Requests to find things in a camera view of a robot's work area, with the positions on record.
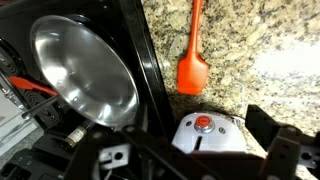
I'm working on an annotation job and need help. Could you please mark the orange silicone spatula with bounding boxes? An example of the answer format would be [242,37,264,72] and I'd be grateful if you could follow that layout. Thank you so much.
[177,0,209,95]

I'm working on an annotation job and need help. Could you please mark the white two-slot toaster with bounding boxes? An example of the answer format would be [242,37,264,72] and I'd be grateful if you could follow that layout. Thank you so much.
[172,112,247,153]

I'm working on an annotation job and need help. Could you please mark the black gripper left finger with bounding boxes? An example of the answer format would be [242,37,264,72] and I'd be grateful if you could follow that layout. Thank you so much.
[139,105,148,131]

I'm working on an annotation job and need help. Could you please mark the black electric stove top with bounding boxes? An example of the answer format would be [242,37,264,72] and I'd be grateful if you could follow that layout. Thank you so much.
[0,0,178,180]

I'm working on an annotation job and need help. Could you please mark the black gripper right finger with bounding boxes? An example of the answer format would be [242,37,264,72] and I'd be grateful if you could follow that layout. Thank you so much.
[245,104,280,149]

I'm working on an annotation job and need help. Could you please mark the stainless steel pot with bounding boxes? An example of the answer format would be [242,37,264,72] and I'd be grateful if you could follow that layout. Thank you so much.
[30,15,140,128]

